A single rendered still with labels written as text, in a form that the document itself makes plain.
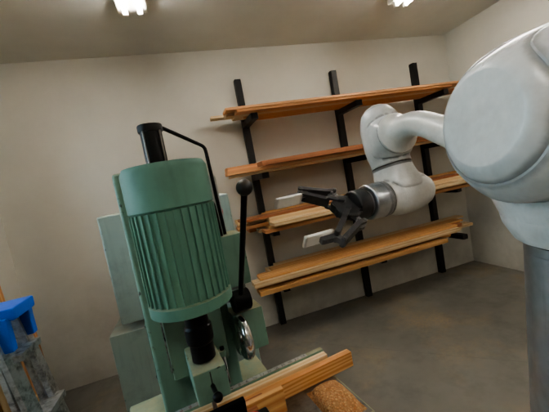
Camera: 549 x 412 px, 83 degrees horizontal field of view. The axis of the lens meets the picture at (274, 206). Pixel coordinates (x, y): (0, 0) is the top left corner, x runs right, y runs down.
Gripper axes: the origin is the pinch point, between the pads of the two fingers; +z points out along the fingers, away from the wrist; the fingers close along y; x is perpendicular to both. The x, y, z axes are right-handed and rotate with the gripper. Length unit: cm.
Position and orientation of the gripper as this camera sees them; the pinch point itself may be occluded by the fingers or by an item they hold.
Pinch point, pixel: (292, 221)
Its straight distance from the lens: 69.8
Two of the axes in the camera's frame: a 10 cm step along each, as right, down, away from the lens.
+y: -4.3, -5.8, 6.9
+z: -9.0, 2.0, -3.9
